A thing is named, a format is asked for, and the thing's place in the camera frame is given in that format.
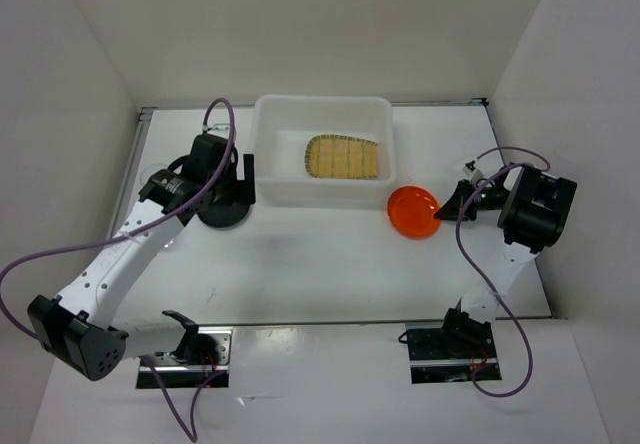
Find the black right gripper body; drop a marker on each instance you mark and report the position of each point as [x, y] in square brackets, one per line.
[488, 199]

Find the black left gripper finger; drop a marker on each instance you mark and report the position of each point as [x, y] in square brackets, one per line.
[239, 193]
[249, 167]

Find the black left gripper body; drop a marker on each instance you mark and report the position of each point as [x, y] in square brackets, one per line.
[229, 177]

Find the black round dish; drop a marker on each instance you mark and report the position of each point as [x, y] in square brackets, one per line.
[224, 217]

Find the orange plastic plate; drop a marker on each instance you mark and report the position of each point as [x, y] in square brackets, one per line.
[411, 211]

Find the woven bamboo tray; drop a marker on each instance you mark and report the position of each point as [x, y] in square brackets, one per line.
[331, 156]

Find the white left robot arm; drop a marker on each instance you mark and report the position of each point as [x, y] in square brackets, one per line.
[212, 183]

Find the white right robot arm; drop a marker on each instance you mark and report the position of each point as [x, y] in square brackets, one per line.
[534, 208]

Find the clear plastic bin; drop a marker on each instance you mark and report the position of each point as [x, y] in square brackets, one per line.
[283, 126]

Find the clear plastic cup far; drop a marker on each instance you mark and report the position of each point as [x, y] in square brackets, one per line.
[147, 172]

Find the clear plastic cup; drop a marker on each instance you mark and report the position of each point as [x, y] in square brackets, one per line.
[168, 246]
[147, 172]

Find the clear plastic cup near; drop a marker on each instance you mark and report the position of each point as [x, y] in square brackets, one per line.
[168, 246]

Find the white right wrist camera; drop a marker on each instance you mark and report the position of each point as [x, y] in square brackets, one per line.
[473, 173]

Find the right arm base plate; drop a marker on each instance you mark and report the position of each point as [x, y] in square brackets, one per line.
[434, 358]

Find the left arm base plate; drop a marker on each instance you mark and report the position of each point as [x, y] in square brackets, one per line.
[205, 359]

